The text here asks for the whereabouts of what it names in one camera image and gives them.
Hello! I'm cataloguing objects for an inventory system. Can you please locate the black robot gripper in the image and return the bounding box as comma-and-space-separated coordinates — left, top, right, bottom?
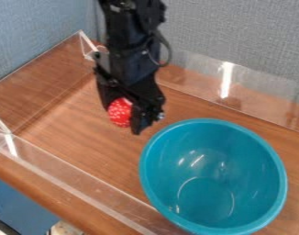
95, 42, 165, 135

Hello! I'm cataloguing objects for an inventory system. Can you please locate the red toy strawberry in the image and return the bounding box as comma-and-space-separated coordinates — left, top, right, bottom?
108, 97, 132, 128

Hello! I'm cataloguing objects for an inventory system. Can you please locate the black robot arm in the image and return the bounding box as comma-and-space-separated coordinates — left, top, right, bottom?
95, 0, 168, 135

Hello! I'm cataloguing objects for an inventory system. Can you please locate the blue plastic bowl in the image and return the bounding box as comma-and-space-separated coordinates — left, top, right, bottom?
139, 118, 288, 235

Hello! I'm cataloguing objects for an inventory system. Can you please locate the clear acrylic front barrier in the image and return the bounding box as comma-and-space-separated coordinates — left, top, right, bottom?
0, 134, 189, 235

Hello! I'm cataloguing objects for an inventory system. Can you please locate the clear acrylic barrier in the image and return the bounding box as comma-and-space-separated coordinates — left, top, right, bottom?
0, 134, 189, 235
157, 50, 299, 132

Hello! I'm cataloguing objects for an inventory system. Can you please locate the clear acrylic back barrier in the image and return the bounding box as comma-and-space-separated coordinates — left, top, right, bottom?
157, 50, 299, 132

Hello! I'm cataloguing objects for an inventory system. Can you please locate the clear acrylic corner bracket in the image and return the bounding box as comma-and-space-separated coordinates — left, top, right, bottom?
79, 30, 109, 61

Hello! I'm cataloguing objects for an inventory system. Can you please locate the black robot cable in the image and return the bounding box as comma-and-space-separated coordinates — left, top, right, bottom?
143, 17, 173, 68

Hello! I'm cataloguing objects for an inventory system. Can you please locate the clear acrylic left bracket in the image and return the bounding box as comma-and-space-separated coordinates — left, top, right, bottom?
0, 119, 19, 158

